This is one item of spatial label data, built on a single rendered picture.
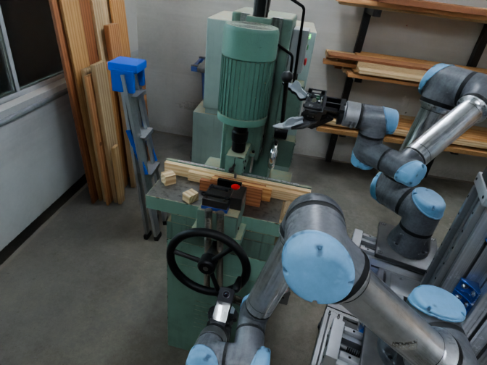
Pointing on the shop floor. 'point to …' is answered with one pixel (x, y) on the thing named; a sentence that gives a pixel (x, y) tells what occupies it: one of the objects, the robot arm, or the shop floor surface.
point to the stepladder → (138, 132)
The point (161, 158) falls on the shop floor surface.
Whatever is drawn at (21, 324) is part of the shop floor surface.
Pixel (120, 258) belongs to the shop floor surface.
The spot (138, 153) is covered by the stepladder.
